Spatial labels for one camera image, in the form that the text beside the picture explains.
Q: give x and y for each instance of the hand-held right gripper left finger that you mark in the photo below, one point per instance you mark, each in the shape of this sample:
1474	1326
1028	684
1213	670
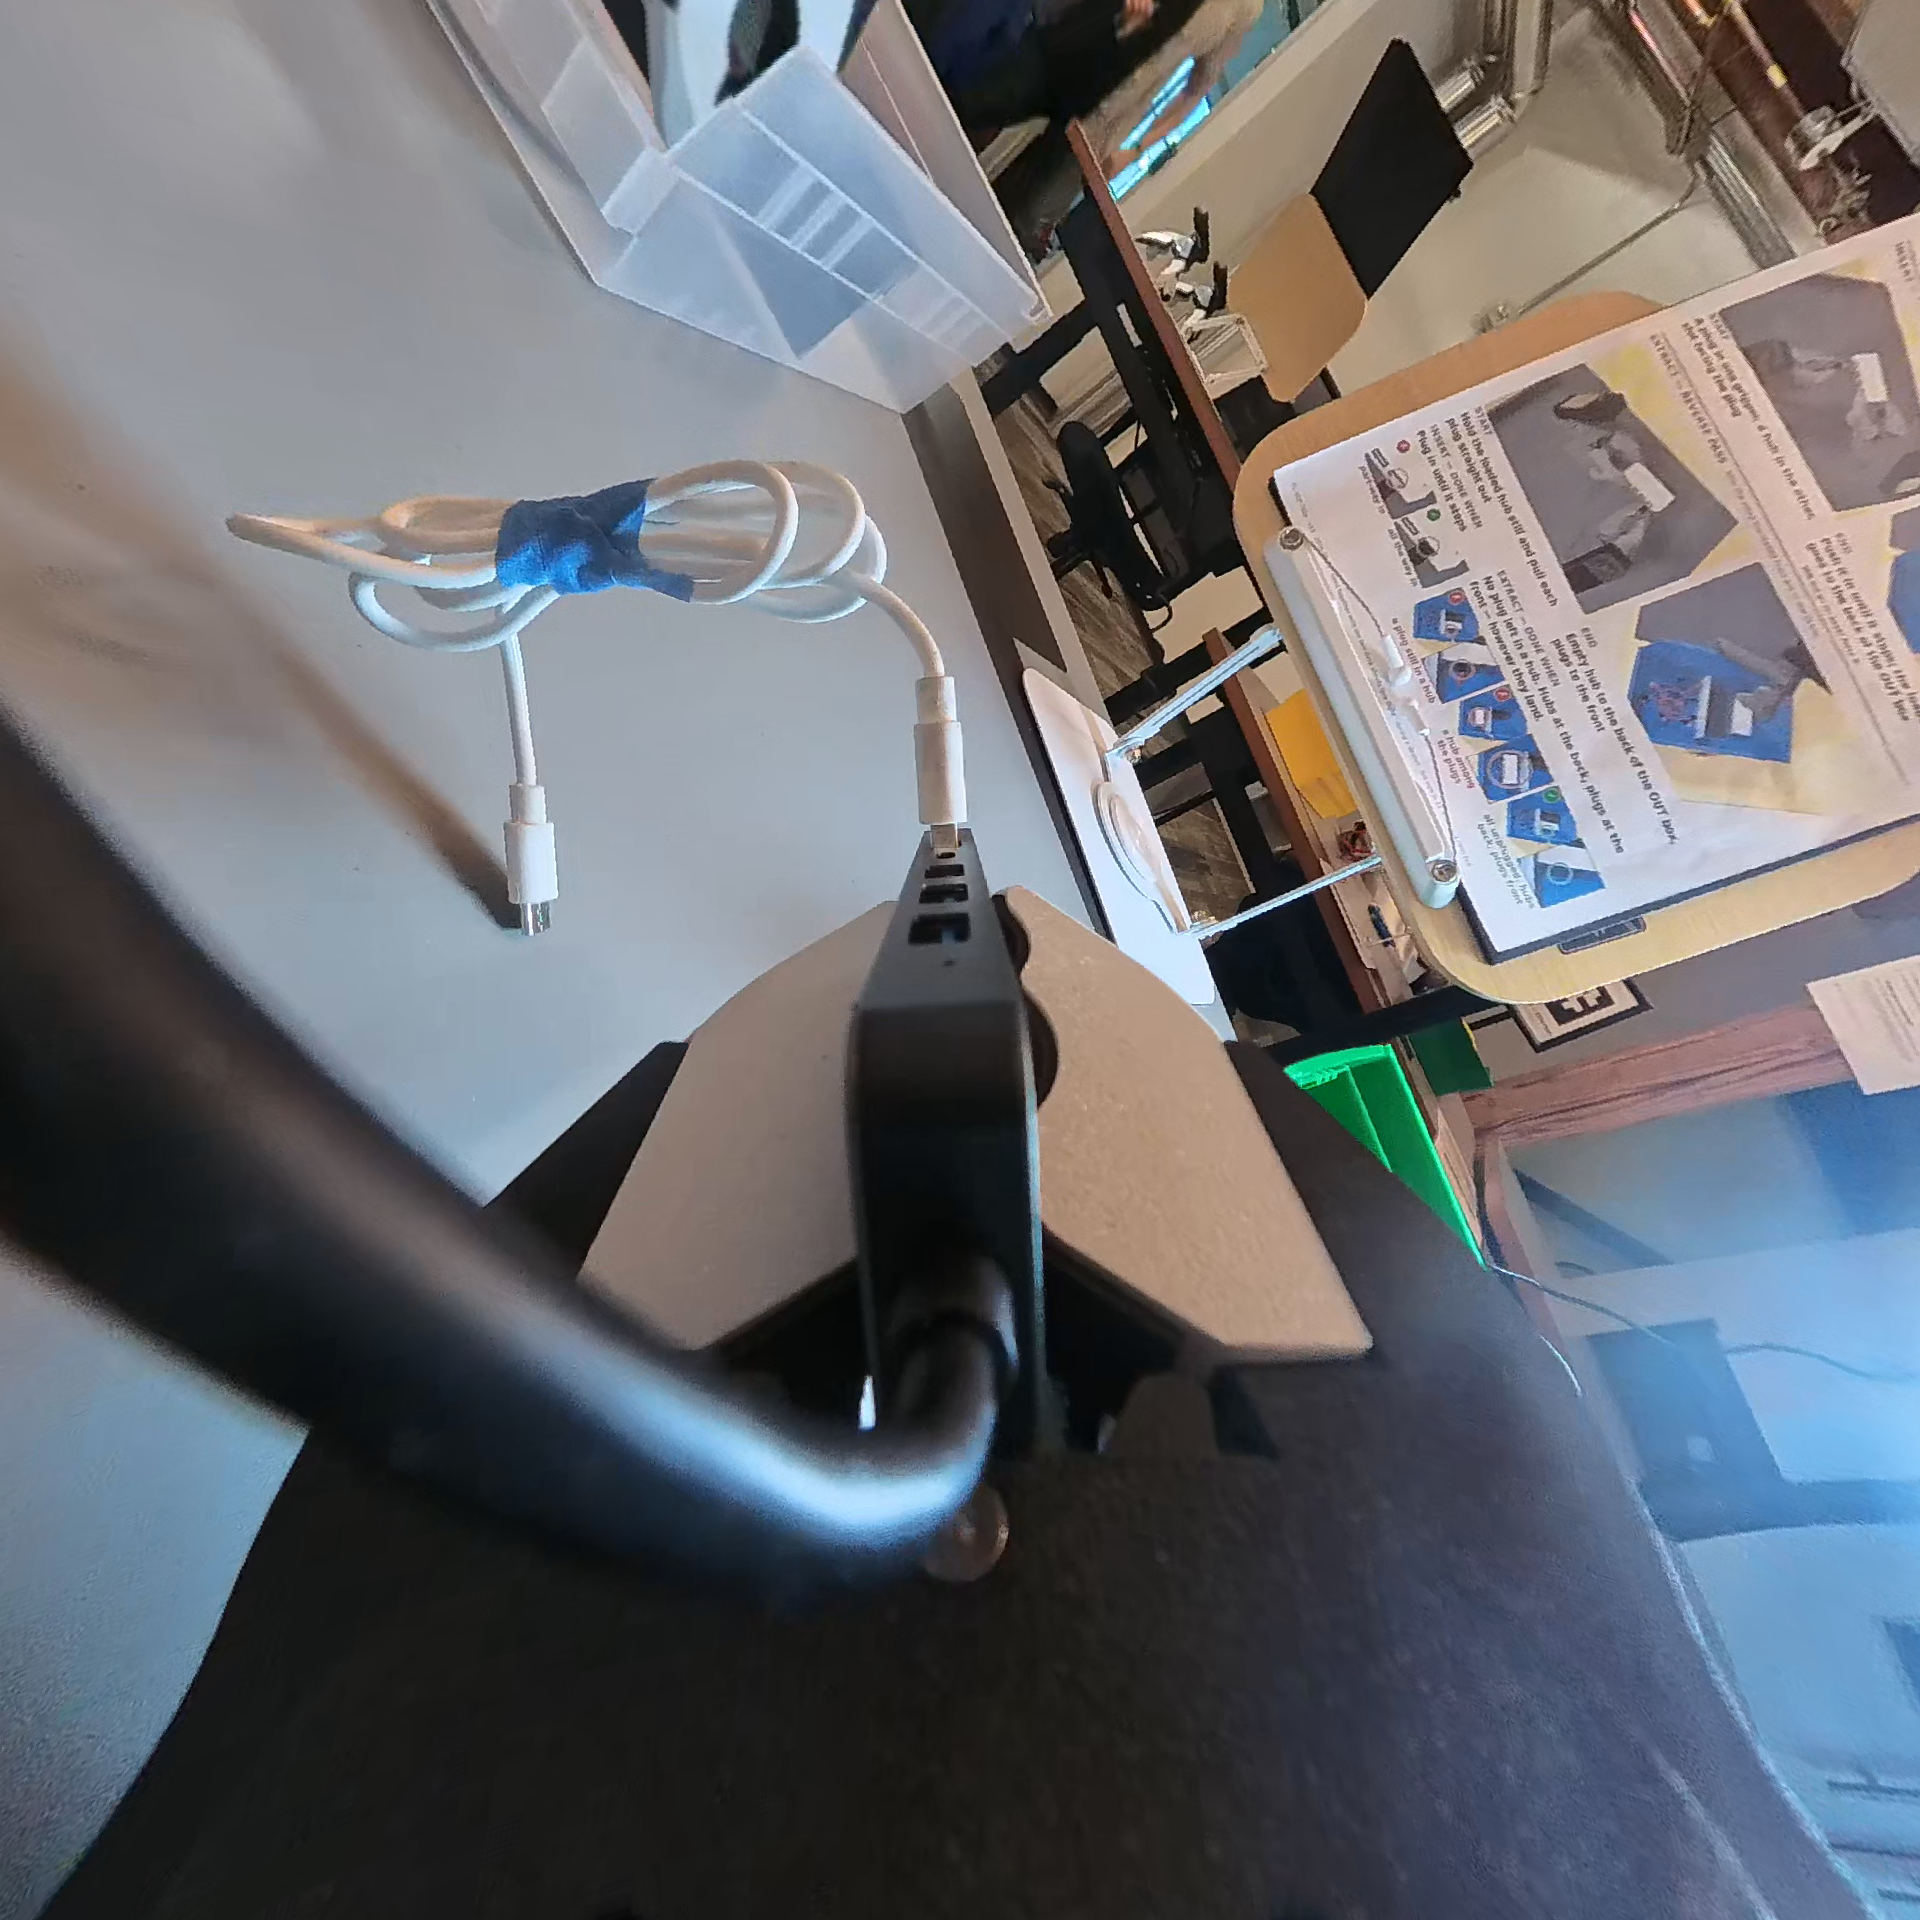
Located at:
749	1170

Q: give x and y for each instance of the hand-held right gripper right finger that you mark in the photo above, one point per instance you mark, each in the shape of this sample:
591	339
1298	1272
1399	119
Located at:
1185	1201

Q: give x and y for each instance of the black usb hub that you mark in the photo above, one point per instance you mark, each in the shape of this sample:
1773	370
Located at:
944	1110

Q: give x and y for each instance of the clear plastic storage bin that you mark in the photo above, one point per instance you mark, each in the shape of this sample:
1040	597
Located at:
780	226

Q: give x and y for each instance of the green plastic bin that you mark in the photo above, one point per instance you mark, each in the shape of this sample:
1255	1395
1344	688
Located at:
1380	1095

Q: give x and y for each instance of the white document stand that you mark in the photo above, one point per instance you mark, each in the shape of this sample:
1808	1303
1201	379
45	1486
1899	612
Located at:
1117	839

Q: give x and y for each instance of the yellow paper note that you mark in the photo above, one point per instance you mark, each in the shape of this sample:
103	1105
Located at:
1306	750

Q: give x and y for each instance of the black box device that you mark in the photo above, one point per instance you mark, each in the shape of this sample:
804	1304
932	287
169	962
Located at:
1687	1425

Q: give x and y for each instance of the black office chair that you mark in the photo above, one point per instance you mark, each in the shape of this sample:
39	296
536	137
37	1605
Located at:
1109	496

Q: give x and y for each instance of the white paper sheet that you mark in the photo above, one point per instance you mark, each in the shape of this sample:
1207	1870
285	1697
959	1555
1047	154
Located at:
1875	1030

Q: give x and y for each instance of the printed instruction sheet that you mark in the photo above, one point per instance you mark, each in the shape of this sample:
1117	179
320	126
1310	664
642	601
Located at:
1649	601

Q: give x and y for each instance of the instruction sheet on clipboard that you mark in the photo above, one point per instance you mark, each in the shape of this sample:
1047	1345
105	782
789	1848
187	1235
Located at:
1424	385

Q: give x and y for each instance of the brown top desk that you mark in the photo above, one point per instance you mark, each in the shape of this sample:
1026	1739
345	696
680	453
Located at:
1117	242

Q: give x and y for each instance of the wood and black chair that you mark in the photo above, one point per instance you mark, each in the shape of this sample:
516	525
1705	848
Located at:
1388	166

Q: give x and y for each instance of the wooden frame table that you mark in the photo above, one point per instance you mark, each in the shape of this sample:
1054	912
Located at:
1649	1074

